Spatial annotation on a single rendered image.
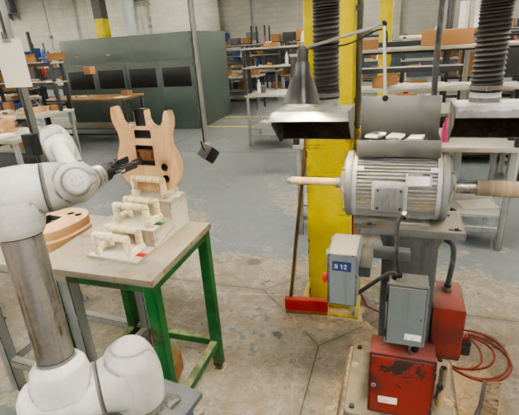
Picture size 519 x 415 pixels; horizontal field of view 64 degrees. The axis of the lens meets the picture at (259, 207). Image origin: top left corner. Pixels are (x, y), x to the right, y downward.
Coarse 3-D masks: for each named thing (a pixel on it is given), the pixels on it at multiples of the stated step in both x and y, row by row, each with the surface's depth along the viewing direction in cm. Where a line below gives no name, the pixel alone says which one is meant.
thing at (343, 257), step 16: (336, 240) 146; (352, 240) 146; (336, 256) 138; (352, 256) 136; (336, 272) 140; (352, 272) 138; (336, 288) 142; (352, 288) 140; (336, 304) 145; (352, 304) 143
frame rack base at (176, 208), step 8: (144, 192) 214; (152, 192) 213; (160, 192) 212; (184, 192) 210; (160, 200) 201; (168, 200) 200; (176, 200) 204; (184, 200) 210; (152, 208) 204; (160, 208) 202; (168, 208) 200; (176, 208) 205; (184, 208) 211; (168, 216) 202; (176, 216) 205; (184, 216) 212; (176, 224) 206; (184, 224) 212; (176, 232) 206
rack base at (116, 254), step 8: (112, 248) 192; (120, 248) 192; (152, 248) 190; (88, 256) 188; (96, 256) 186; (104, 256) 185; (112, 256) 185; (120, 256) 184; (136, 256) 183; (144, 256) 184
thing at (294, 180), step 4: (292, 176) 170; (292, 180) 169; (296, 180) 168; (300, 180) 168; (304, 180) 167; (308, 180) 167; (312, 180) 166; (316, 180) 166; (320, 180) 165; (324, 180) 165; (328, 180) 164; (332, 180) 164; (304, 184) 169; (308, 184) 168; (312, 184) 167; (316, 184) 166; (320, 184) 166; (324, 184) 165; (328, 184) 165; (332, 184) 164
